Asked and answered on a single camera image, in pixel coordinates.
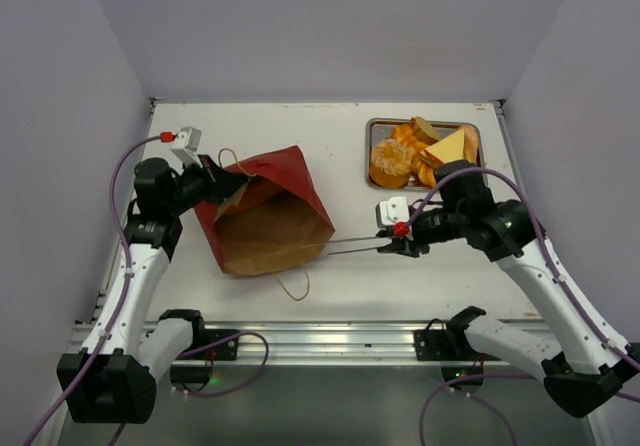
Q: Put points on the brown fake bread slice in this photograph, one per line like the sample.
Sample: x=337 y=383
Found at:
x=424 y=130

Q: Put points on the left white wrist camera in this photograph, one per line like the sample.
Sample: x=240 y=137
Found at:
x=184 y=145

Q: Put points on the round crumble fake bread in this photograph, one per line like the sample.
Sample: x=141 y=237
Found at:
x=390 y=164

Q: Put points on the triangular fake sandwich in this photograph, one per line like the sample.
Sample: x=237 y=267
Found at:
x=447 y=150

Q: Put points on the red paper bag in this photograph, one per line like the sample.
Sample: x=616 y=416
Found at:
x=284 y=233

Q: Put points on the braided fake bread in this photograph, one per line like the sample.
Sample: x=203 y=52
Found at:
x=416 y=140

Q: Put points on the metal tongs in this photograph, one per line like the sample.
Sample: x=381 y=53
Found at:
x=354 y=245

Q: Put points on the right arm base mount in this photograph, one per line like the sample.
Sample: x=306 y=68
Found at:
x=443 y=342

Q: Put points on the metal tray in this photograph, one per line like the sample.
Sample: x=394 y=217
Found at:
x=379 y=129

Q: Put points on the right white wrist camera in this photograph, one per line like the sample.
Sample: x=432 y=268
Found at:
x=390 y=213

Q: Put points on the aluminium mounting rail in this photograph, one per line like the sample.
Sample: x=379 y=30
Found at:
x=345 y=343

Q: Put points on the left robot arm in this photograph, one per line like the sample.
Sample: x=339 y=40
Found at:
x=114 y=376

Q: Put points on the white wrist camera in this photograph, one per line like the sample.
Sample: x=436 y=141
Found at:
x=390 y=213
x=184 y=145

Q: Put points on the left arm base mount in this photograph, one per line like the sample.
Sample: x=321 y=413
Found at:
x=217 y=345

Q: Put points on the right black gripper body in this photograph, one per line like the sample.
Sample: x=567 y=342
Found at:
x=405 y=244

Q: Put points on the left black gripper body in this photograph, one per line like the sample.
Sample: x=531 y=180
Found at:
x=194 y=187

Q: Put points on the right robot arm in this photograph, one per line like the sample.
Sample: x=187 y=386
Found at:
x=588 y=361

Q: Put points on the oval fake bread loaf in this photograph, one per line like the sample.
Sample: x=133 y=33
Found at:
x=471 y=143

